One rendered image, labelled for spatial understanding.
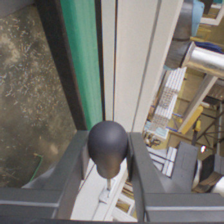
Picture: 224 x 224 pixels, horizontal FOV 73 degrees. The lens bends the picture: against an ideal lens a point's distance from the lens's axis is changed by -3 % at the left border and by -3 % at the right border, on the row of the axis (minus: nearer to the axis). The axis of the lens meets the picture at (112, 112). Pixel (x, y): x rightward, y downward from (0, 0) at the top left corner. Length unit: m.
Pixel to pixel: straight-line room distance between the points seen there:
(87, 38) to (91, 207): 0.26
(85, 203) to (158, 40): 0.28
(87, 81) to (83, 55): 0.03
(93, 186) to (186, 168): 0.24
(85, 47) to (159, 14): 0.08
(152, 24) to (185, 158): 0.34
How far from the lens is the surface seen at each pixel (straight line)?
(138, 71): 0.22
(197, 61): 0.94
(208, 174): 0.40
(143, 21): 0.19
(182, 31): 0.89
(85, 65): 0.17
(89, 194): 0.32
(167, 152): 0.45
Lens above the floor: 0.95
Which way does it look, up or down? 15 degrees down
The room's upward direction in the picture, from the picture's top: 111 degrees clockwise
